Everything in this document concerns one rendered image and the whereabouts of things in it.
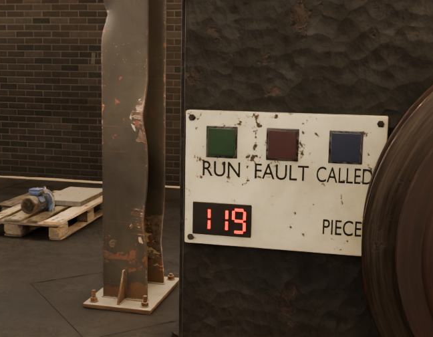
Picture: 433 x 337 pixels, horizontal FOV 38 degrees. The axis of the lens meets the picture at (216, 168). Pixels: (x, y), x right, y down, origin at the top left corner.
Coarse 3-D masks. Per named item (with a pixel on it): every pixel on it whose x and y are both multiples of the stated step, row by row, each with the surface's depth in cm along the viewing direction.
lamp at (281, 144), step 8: (272, 136) 82; (280, 136) 82; (288, 136) 81; (296, 136) 81; (272, 144) 82; (280, 144) 82; (288, 144) 81; (272, 152) 82; (280, 152) 82; (288, 152) 82
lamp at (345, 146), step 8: (336, 136) 80; (344, 136) 80; (352, 136) 79; (360, 136) 79; (336, 144) 80; (344, 144) 80; (352, 144) 80; (360, 144) 79; (336, 152) 80; (344, 152) 80; (352, 152) 80; (336, 160) 80; (344, 160) 80; (352, 160) 80
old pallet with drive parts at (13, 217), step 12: (0, 204) 545; (12, 204) 546; (96, 204) 556; (0, 216) 501; (12, 216) 501; (24, 216) 501; (36, 216) 502; (48, 216) 506; (60, 216) 504; (72, 216) 507; (84, 216) 537; (96, 216) 561; (12, 228) 493; (24, 228) 498; (36, 228) 518; (60, 228) 488; (72, 228) 516
